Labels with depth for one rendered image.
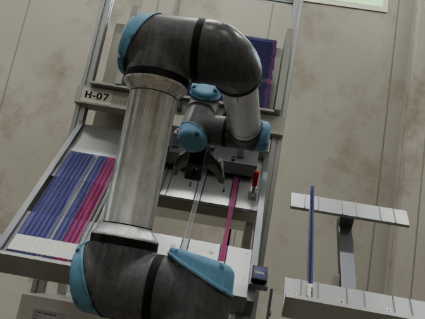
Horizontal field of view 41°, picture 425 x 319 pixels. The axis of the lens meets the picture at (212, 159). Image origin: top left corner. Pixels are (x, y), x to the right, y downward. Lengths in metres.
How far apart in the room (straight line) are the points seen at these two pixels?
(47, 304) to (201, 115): 0.83
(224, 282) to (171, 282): 0.08
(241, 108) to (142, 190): 0.31
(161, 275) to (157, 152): 0.21
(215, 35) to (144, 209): 0.32
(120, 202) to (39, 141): 4.62
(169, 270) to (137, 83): 0.32
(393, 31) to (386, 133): 1.02
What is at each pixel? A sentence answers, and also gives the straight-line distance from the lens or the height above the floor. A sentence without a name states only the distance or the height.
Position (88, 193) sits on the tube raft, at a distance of 1.77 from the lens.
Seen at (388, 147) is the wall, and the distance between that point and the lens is 5.42.
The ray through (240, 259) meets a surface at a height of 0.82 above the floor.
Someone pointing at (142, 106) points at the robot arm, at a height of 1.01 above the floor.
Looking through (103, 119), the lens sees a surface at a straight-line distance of 2.28.
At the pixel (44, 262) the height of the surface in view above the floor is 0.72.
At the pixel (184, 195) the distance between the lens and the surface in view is 1.79.
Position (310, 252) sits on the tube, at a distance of 1.50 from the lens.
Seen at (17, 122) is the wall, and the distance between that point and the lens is 5.68.
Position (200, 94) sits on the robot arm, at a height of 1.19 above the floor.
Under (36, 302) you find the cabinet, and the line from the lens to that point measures 1.89.
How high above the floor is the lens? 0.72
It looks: 13 degrees up
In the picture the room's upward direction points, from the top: 10 degrees clockwise
